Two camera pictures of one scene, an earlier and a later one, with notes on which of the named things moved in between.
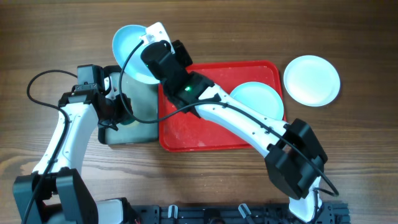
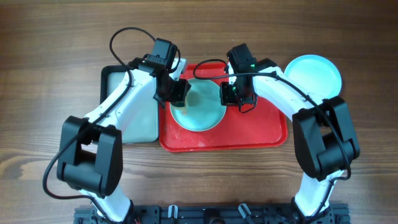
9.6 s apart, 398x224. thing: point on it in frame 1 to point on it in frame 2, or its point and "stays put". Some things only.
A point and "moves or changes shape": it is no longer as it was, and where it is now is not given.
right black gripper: (161, 52) to (229, 94)
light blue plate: (125, 41) to (317, 73)
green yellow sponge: (132, 124) moves or changes shape
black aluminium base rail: (331, 213) stays put
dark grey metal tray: (144, 127) stays put
